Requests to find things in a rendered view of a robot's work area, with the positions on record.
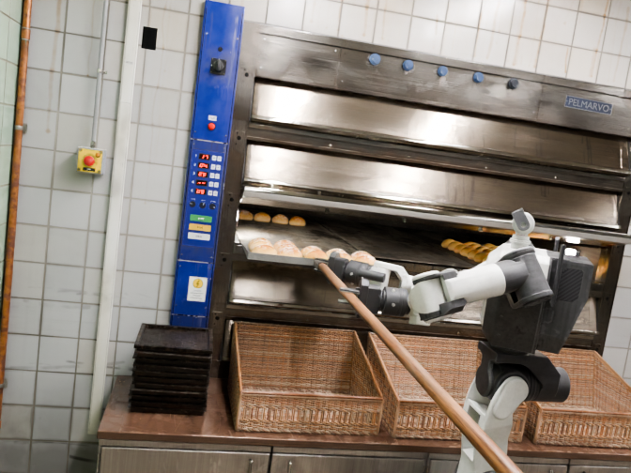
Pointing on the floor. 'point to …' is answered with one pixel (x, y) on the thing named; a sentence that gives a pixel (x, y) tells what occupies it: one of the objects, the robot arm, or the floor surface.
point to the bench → (299, 446)
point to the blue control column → (217, 18)
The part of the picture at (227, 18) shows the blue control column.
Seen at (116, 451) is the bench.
